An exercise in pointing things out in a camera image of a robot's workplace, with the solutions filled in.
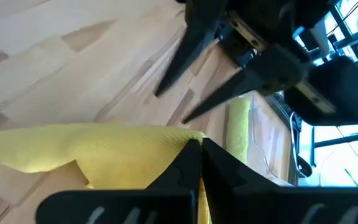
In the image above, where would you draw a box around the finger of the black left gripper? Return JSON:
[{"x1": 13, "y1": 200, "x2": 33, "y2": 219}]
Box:
[
  {"x1": 181, "y1": 67, "x2": 280, "y2": 124},
  {"x1": 153, "y1": 0, "x2": 229, "y2": 98}
]

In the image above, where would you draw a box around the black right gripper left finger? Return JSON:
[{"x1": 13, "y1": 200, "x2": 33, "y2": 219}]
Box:
[{"x1": 35, "y1": 138, "x2": 203, "y2": 224}]

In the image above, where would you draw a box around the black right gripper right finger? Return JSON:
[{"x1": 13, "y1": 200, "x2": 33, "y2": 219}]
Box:
[{"x1": 201, "y1": 138, "x2": 358, "y2": 224}]

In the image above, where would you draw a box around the lime green microfiber towel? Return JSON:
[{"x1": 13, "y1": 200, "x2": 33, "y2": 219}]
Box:
[{"x1": 226, "y1": 98, "x2": 251, "y2": 164}]

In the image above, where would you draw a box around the yellow microfiber towel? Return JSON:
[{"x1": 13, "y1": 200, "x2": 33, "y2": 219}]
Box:
[{"x1": 0, "y1": 122, "x2": 213, "y2": 224}]

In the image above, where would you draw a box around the clear plastic basket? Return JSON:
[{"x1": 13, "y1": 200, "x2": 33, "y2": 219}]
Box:
[{"x1": 222, "y1": 91, "x2": 295, "y2": 187}]

